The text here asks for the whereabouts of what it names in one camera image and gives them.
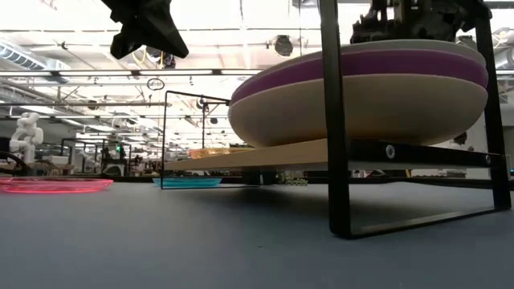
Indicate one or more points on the small clear teal plate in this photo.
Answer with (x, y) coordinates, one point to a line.
(186, 182)

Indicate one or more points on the small clear pink plate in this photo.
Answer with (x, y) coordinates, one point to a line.
(60, 186)

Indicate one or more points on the small clear orange plate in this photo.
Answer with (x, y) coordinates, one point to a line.
(217, 153)

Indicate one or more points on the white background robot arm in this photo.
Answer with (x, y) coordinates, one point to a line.
(26, 136)

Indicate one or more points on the large purple plate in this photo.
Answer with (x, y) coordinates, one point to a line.
(401, 62)

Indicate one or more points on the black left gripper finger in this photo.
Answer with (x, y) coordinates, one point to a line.
(122, 46)
(164, 40)

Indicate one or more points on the long ceiling light strip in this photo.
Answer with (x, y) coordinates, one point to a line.
(180, 72)

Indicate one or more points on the beige bowl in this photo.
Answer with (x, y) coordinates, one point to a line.
(401, 112)

